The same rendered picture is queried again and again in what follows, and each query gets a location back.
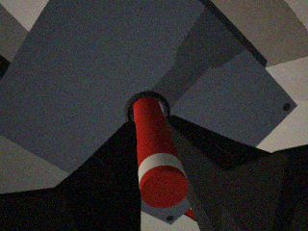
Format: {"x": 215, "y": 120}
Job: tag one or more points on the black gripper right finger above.
{"x": 237, "y": 187}

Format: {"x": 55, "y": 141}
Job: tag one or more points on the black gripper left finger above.
{"x": 103, "y": 194}

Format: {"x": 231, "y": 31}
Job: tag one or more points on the red cylindrical peg with white band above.
{"x": 162, "y": 179}

